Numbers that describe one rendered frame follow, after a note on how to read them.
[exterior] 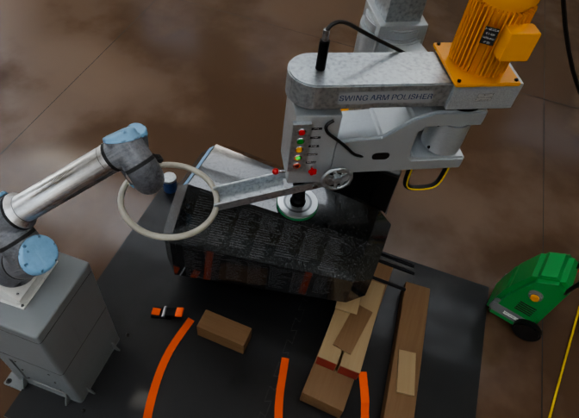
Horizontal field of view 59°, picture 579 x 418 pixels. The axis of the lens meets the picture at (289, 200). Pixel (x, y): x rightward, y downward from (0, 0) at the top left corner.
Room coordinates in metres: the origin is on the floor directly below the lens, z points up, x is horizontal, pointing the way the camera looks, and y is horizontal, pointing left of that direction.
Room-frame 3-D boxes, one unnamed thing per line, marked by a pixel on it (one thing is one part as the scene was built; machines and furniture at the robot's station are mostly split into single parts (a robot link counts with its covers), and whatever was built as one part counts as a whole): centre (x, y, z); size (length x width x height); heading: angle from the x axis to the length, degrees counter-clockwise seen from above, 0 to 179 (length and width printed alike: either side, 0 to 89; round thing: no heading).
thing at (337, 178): (1.60, -0.19, 1.20); 0.15 x 0.10 x 0.15; 105
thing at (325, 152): (1.71, -0.12, 1.32); 0.36 x 0.22 x 0.45; 105
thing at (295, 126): (1.56, 0.00, 1.37); 0.08 x 0.03 x 0.28; 105
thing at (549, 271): (1.73, -1.58, 0.43); 0.35 x 0.35 x 0.87; 62
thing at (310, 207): (1.69, -0.04, 0.84); 0.21 x 0.21 x 0.01
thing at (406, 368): (1.15, -0.80, 0.13); 0.25 x 0.10 x 0.01; 176
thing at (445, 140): (1.86, -0.68, 1.34); 0.19 x 0.19 x 0.20
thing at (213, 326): (1.26, 0.27, 0.07); 0.30 x 0.12 x 0.12; 75
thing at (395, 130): (1.78, -0.43, 1.30); 0.74 x 0.23 x 0.49; 105
